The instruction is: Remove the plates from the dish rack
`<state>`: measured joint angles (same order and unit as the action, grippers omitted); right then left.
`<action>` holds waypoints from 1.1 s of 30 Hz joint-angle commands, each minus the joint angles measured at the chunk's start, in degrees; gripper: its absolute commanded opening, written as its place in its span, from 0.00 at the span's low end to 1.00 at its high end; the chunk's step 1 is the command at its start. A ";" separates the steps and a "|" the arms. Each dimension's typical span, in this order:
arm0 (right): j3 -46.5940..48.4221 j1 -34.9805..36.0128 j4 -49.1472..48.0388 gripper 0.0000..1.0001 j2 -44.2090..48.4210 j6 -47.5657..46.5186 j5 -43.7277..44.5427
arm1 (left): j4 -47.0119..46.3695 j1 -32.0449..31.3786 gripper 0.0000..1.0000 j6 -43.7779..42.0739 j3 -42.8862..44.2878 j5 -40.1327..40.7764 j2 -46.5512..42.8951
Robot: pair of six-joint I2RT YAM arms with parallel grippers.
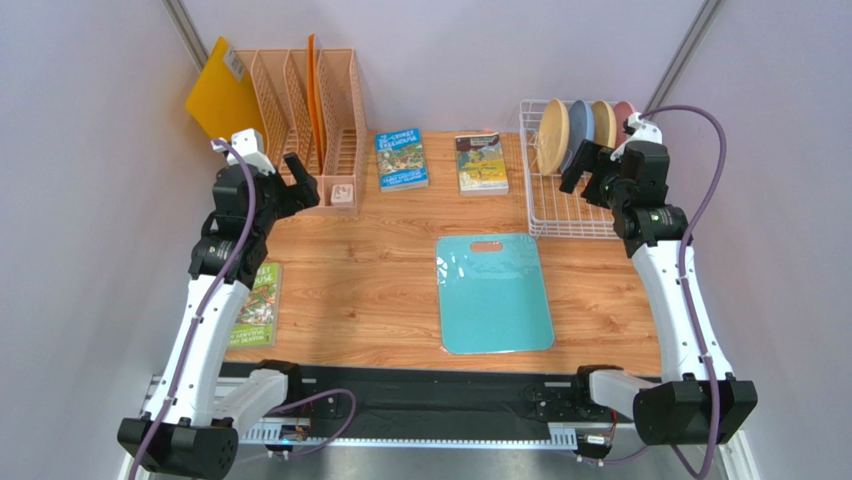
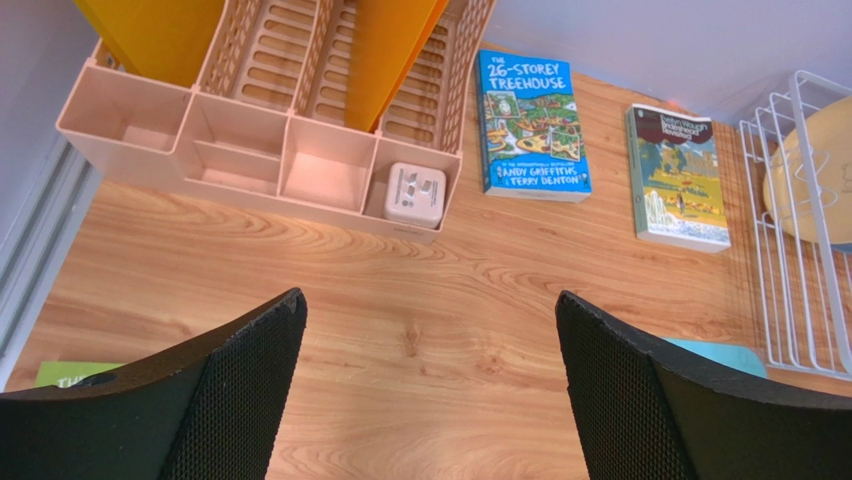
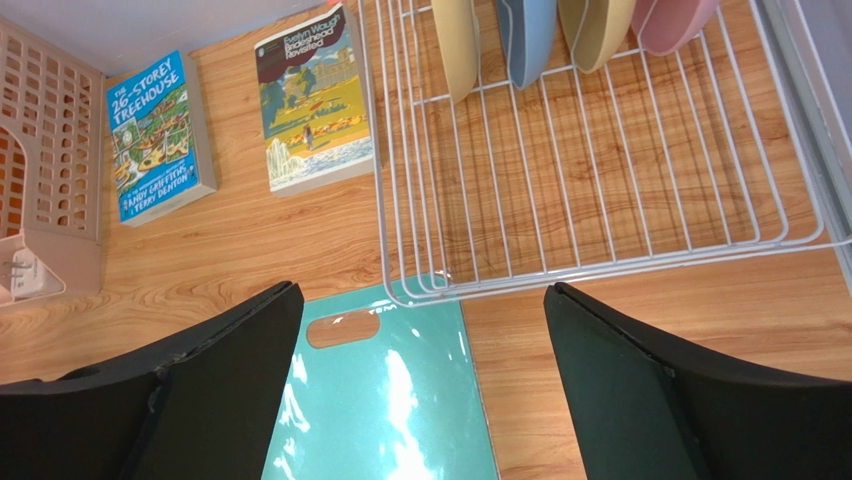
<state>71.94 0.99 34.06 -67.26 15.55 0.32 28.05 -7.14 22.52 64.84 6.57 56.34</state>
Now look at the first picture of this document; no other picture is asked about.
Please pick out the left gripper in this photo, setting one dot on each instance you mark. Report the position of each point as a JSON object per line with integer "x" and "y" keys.
{"x": 297, "y": 198}

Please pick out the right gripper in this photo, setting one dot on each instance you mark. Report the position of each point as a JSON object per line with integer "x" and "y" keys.
{"x": 594, "y": 176}

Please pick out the yellow plate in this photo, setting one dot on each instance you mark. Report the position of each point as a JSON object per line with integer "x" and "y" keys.
{"x": 605, "y": 132}
{"x": 552, "y": 137}

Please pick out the blue plate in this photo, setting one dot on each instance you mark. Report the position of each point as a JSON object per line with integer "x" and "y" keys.
{"x": 581, "y": 128}

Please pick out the pink plate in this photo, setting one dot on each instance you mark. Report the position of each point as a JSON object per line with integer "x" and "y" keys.
{"x": 622, "y": 111}

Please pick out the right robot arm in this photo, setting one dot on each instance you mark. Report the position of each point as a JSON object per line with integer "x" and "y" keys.
{"x": 698, "y": 400}

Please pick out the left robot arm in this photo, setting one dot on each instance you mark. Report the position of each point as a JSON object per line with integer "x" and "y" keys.
{"x": 182, "y": 430}

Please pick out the small white box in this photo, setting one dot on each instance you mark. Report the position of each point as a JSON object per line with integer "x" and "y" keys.
{"x": 343, "y": 195}

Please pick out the orange folder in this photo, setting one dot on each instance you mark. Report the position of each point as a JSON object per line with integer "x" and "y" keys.
{"x": 315, "y": 101}

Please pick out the blue treehouse book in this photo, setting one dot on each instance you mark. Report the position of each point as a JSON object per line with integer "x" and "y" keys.
{"x": 401, "y": 162}

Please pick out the yellow cover book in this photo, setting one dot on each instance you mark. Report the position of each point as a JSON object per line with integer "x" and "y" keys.
{"x": 481, "y": 166}

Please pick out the pink file organizer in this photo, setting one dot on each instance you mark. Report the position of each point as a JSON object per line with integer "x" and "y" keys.
{"x": 280, "y": 82}

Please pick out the yellow cutting board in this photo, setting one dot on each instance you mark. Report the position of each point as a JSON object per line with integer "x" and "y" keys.
{"x": 223, "y": 99}

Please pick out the green treehouse book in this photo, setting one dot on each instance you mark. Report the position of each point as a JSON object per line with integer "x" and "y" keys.
{"x": 256, "y": 324}

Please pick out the teal cutting board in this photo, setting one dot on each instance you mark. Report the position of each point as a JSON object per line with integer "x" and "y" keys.
{"x": 492, "y": 295}

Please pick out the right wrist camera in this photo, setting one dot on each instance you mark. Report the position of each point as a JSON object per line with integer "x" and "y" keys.
{"x": 636, "y": 128}

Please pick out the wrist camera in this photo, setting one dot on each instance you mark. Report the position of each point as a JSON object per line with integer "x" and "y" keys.
{"x": 249, "y": 145}
{"x": 636, "y": 128}

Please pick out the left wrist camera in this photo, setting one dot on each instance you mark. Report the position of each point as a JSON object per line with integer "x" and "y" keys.
{"x": 249, "y": 145}

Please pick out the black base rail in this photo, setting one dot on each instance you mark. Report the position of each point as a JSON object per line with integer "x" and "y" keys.
{"x": 416, "y": 404}

